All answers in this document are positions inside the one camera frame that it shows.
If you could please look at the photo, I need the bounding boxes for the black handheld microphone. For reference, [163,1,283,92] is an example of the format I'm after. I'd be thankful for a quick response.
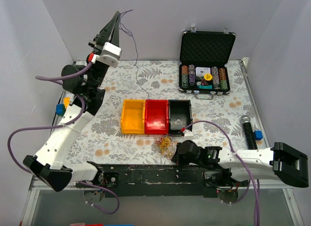
[240,115,258,150]

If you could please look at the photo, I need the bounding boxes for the red plastic bin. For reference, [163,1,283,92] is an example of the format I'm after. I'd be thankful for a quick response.
[144,100,169,135]

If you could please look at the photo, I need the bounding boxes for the aluminium frame rail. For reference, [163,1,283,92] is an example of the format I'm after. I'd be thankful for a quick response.
[29,178,85,191]

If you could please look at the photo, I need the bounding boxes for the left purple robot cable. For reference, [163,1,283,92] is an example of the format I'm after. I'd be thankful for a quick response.
[7,62,120,215]

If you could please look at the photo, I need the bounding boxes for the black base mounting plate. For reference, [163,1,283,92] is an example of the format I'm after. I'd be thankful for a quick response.
[75,164,251,199]

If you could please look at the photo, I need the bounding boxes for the black plastic bin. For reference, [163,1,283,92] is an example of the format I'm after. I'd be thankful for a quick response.
[168,100,193,135]

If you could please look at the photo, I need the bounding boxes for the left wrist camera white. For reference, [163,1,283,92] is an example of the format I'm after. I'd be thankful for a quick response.
[97,42,122,68]

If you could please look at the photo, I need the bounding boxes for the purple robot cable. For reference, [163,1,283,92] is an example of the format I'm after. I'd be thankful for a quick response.
[7,62,120,215]
[186,120,260,226]

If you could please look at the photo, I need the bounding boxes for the black poker chip case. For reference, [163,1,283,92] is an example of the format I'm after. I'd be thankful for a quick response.
[178,29,236,100]

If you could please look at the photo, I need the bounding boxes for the purple thin wire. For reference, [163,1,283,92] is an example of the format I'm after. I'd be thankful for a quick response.
[119,9,151,107]

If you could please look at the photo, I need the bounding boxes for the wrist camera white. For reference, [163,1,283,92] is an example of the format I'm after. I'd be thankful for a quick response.
[182,129,194,141]
[97,42,122,68]

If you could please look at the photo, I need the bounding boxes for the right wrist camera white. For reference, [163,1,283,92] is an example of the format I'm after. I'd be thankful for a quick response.
[182,129,194,141]

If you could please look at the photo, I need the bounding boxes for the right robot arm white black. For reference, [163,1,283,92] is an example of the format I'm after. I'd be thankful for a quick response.
[172,140,309,188]

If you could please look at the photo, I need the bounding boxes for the small blue block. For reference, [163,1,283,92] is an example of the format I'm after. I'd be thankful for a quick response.
[254,130,263,140]

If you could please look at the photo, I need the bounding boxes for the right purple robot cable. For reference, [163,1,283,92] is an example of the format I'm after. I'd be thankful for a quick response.
[186,120,260,226]

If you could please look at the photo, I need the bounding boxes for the floral patterned table mat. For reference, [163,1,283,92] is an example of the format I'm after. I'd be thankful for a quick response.
[65,60,262,165]

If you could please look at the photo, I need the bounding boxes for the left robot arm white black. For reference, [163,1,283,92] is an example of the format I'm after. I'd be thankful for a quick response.
[23,12,122,191]

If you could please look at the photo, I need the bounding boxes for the stacked colourful toy bricks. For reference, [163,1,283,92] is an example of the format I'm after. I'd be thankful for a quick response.
[55,97,70,117]

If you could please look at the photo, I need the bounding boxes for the yellow plastic bin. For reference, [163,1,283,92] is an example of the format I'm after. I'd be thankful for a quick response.
[121,99,146,135]

